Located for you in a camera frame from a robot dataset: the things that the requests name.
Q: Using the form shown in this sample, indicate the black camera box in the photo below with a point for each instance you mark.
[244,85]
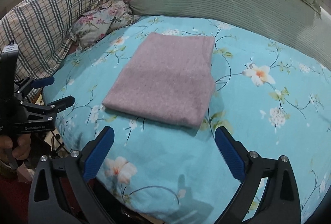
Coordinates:
[9,56]

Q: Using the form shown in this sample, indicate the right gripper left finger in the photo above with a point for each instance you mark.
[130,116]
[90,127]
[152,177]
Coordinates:
[84,167]

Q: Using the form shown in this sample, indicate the person's left hand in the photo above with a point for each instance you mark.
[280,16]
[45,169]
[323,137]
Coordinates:
[20,151]

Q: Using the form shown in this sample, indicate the floral pink pillow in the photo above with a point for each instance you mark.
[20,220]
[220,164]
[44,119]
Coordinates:
[95,24]

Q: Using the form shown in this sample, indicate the turquoise floral bed sheet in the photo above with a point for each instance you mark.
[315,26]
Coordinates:
[270,97]

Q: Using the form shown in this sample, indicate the plaid beige blanket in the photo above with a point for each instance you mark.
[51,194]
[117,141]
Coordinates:
[40,28]

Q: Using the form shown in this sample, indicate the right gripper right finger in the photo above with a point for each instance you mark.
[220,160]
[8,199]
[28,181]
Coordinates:
[244,168]

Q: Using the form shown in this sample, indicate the mauve knit shirt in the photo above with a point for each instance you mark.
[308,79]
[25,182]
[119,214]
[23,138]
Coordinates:
[168,79]

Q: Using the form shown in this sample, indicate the red cloth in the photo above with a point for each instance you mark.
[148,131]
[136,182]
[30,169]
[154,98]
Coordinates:
[14,201]

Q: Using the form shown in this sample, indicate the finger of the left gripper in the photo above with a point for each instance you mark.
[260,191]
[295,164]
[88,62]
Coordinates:
[62,104]
[41,83]

